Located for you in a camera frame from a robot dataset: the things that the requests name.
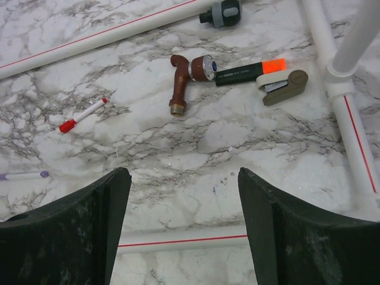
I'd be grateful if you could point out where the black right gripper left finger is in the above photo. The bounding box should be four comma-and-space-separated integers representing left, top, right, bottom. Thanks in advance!
1, 167, 132, 284

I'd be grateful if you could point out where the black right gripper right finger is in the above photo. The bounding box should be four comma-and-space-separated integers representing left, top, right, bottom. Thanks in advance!
238, 167, 379, 284

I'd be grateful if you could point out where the brown water faucet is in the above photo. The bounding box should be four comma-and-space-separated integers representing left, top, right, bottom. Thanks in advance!
169, 55, 217, 116

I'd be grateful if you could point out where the purple white marker pen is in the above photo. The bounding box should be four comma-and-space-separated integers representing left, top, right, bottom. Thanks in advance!
1, 170, 49, 181

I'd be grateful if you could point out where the red white marker pen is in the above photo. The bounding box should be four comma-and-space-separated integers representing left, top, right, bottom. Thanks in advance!
59, 98, 108, 133

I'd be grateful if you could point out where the beige mini stapler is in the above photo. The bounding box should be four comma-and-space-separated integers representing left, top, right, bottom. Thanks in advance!
256, 69, 309, 106

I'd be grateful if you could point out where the black orange highlighter marker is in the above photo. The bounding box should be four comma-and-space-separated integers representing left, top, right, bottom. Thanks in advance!
214, 58, 287, 87

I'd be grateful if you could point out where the white pvc pipe frame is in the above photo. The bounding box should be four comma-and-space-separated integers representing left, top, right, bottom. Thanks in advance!
0, 0, 380, 255

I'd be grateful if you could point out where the dark grey hose nozzle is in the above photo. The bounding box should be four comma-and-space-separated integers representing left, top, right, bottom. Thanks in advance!
199, 0, 242, 29

